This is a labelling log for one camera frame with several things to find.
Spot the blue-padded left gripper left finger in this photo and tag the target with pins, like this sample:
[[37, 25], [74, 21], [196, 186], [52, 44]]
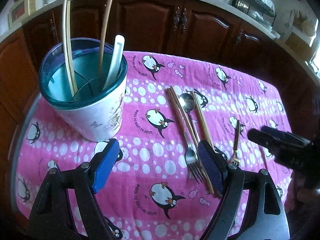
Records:
[[102, 163]]

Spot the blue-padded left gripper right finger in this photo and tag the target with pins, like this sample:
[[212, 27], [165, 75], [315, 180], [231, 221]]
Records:
[[214, 162]]

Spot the small gold fork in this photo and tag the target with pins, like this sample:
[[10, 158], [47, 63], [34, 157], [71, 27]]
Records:
[[236, 159]]

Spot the silver fork wooden handle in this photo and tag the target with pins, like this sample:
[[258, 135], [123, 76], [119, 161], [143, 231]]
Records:
[[190, 155]]

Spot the person's right hand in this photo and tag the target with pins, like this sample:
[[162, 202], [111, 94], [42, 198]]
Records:
[[297, 191]]

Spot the pink penguin tablecloth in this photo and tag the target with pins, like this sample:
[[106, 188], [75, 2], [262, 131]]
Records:
[[150, 194]]

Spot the white teal-rimmed utensil holder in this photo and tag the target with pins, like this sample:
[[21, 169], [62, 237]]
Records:
[[96, 109]]

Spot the silver spoon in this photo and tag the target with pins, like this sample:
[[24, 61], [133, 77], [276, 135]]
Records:
[[188, 104]]

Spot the white plastic spoon in holder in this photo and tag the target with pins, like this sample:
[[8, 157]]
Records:
[[115, 61]]

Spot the dark wooden base cabinets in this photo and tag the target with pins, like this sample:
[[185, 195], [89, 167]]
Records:
[[198, 29]]

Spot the black dish drying rack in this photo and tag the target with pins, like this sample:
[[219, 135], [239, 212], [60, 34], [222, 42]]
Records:
[[256, 9]]

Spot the light bamboo chopstick in holder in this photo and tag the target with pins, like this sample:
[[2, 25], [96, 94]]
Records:
[[64, 42]]

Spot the brown chopstick in holder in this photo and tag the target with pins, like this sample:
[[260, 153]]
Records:
[[103, 35]]

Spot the cream microwave oven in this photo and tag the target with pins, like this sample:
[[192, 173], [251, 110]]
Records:
[[23, 9]]

